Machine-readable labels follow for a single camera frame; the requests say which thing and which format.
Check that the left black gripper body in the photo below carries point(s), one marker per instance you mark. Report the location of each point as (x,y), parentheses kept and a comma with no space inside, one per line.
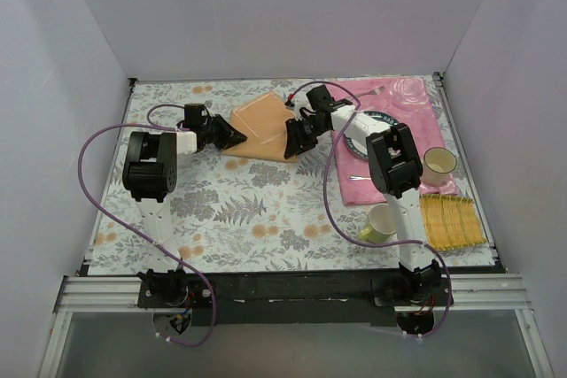
(217,131)

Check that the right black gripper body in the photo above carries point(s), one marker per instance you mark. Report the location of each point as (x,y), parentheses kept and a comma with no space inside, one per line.
(301,133)

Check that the orange satin napkin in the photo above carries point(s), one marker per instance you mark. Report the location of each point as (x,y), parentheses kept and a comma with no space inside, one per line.
(262,121)

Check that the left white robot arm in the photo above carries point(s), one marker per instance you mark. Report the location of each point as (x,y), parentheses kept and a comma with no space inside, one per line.
(150,176)

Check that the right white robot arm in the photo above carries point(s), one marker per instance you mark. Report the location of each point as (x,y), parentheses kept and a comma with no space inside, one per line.
(395,170)

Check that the white plate green rim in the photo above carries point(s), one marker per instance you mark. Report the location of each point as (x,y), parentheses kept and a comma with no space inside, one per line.
(358,149)

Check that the silver spoon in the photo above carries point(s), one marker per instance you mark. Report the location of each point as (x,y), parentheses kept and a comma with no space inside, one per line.
(359,178)

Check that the floral patterned tablecloth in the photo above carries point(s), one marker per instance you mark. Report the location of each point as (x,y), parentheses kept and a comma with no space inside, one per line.
(242,215)

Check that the silver fork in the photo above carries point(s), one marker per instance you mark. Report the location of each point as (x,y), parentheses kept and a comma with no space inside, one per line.
(375,91)

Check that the pink floral placemat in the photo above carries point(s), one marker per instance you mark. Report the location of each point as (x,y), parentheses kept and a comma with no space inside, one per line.
(404,98)

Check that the yellow-green mug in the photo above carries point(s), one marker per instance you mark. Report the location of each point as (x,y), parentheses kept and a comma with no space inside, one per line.
(379,227)

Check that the cream enamel mug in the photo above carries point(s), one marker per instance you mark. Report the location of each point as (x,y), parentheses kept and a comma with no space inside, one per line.
(438,165)

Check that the yellow woven bamboo basket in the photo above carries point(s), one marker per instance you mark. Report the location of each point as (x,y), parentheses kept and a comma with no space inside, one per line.
(451,222)

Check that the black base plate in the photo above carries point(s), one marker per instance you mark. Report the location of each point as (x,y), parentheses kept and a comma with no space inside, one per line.
(367,296)

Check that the aluminium frame rail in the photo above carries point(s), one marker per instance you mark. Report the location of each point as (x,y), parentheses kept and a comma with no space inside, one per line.
(312,324)

